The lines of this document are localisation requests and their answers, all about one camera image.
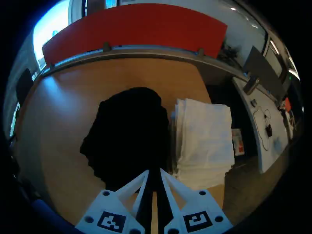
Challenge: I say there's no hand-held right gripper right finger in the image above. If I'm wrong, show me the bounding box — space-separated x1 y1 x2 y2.
156 167 232 234

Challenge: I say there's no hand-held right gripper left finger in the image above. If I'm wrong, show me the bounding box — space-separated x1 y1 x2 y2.
74 169 153 234

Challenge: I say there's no black towel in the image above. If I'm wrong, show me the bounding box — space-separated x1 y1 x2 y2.
80 87 173 193

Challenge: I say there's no stack of white towels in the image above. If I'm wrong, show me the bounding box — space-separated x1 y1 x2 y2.
169 98 236 191

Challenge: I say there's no white desk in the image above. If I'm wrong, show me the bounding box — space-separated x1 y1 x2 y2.
231 76 291 174

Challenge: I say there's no grey desk screen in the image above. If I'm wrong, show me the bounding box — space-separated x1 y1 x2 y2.
243 46 291 101

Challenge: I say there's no red desk screen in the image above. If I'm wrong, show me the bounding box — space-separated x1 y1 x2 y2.
40 3 245 79

